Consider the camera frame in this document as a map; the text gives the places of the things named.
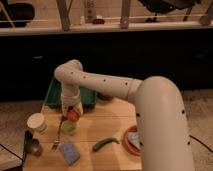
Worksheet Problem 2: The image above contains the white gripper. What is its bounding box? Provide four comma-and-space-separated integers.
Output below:
61, 85, 84, 117

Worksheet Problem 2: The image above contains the red apple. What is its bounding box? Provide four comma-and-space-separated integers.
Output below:
67, 110, 80, 122

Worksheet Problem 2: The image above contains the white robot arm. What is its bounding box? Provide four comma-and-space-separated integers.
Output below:
54, 60, 195, 171

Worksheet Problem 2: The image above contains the white paper cup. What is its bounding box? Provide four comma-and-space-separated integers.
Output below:
27, 113, 47, 132

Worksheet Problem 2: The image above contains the green plastic tray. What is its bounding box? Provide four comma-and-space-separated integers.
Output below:
45, 78, 97, 109

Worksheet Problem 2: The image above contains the dark brown bowl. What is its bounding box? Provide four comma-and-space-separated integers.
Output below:
98, 93, 113, 101

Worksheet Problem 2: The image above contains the metal fork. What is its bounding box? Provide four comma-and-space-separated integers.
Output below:
51, 115, 66, 150

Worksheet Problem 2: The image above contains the blue sponge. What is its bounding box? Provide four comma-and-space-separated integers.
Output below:
59, 142, 80, 165

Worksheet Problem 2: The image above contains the black clamp at table edge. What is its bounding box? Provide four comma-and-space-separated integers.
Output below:
23, 130, 33, 162

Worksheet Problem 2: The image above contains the grey crumpled cloth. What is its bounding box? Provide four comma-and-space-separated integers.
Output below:
127, 132, 140, 149

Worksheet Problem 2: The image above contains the black cable on floor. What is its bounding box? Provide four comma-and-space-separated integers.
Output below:
189, 134, 213, 154

